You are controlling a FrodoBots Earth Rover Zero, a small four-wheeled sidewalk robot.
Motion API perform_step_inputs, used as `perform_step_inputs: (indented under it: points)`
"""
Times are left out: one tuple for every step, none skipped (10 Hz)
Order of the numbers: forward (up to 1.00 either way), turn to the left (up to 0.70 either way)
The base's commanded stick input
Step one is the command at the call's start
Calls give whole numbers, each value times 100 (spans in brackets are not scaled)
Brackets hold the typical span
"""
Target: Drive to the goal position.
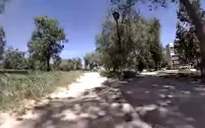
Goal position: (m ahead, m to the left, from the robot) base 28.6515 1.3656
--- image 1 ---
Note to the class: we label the pale sandy dirt path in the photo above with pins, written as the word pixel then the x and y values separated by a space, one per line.
pixel 86 83

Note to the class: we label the group of green trees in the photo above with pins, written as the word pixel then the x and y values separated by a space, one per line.
pixel 140 43

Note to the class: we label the tall green tree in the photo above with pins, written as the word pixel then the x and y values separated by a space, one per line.
pixel 48 40

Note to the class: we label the pale building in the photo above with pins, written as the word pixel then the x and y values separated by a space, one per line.
pixel 171 55

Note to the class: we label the green grass field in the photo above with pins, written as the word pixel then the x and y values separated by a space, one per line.
pixel 20 86

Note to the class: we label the dark green tree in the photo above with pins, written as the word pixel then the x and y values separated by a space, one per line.
pixel 186 46

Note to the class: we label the row of bushes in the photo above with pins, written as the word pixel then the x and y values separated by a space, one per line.
pixel 15 60

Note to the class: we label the large leaning tree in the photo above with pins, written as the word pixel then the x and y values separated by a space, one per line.
pixel 200 33

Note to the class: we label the dark lamp post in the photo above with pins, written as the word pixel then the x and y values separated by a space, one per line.
pixel 118 36

